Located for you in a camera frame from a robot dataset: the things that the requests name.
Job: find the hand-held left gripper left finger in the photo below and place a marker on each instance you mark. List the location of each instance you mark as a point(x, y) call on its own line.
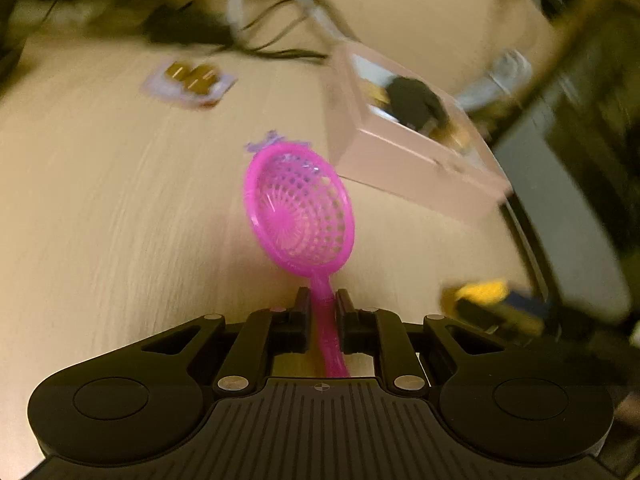
point(301, 317)

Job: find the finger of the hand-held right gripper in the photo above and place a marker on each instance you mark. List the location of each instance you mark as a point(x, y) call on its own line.
point(525, 305)

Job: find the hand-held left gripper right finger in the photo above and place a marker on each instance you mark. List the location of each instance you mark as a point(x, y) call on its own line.
point(344, 317)

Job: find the yellow toy block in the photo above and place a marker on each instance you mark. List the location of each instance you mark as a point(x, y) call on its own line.
point(480, 292)

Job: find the pink plastic toy strainer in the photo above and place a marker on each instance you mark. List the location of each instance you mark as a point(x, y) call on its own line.
point(300, 210)

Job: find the pink cardboard box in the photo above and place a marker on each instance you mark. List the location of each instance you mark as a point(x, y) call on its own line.
point(400, 160)

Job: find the yellow snack packet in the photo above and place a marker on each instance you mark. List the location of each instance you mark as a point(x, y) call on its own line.
point(374, 95)

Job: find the black plush toy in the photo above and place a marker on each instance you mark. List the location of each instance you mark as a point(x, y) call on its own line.
point(415, 100)

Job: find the purple plastic crystals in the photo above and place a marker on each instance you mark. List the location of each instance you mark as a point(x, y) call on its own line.
point(265, 141)

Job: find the glass panel computer case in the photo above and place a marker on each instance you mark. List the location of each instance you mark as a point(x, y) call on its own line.
point(590, 135)

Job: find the battery blister pack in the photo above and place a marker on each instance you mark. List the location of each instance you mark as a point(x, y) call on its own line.
point(190, 80)

